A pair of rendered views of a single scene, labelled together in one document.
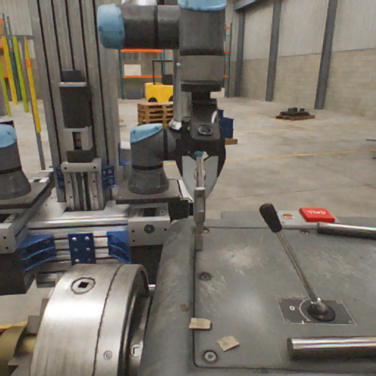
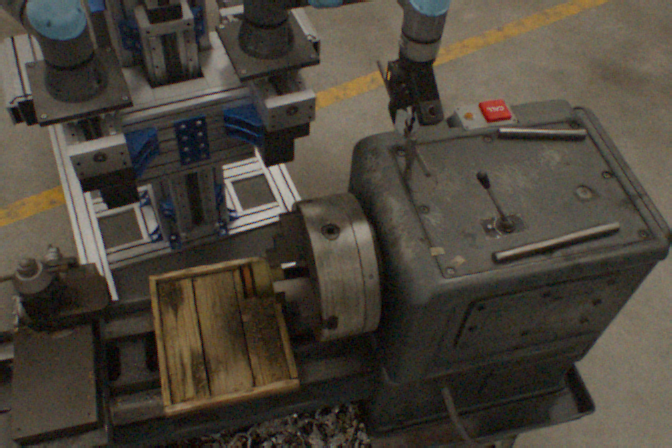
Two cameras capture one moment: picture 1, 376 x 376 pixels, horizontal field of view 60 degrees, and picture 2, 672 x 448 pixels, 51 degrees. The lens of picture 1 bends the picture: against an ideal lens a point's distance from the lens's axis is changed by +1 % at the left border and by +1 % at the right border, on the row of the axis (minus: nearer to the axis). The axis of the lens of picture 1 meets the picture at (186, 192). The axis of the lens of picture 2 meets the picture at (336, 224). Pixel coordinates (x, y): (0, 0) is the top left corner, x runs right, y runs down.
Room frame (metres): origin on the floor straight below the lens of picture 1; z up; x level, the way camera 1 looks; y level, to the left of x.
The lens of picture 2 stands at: (-0.34, 0.46, 2.38)
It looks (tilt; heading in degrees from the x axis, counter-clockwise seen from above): 53 degrees down; 339
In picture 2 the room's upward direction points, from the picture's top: 6 degrees clockwise
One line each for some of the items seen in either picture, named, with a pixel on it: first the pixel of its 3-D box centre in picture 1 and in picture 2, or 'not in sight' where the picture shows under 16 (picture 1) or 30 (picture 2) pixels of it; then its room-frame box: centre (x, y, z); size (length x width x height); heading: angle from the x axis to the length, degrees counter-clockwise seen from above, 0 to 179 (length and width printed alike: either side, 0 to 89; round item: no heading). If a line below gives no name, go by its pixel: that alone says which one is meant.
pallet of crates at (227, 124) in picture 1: (207, 126); not in sight; (7.77, -0.49, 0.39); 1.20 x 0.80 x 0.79; 112
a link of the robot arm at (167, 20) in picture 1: (187, 28); not in sight; (0.70, 0.00, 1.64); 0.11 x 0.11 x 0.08; 4
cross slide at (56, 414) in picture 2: not in sight; (54, 342); (0.50, 0.78, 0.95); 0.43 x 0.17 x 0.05; 178
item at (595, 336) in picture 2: not in sight; (440, 353); (0.47, -0.24, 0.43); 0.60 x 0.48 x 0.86; 88
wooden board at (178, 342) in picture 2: not in sight; (221, 330); (0.47, 0.41, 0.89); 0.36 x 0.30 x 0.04; 178
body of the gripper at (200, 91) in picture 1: (200, 118); (412, 72); (0.61, -0.03, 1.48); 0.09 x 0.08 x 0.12; 178
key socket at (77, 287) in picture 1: (84, 291); (330, 234); (0.45, 0.17, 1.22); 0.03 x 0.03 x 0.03
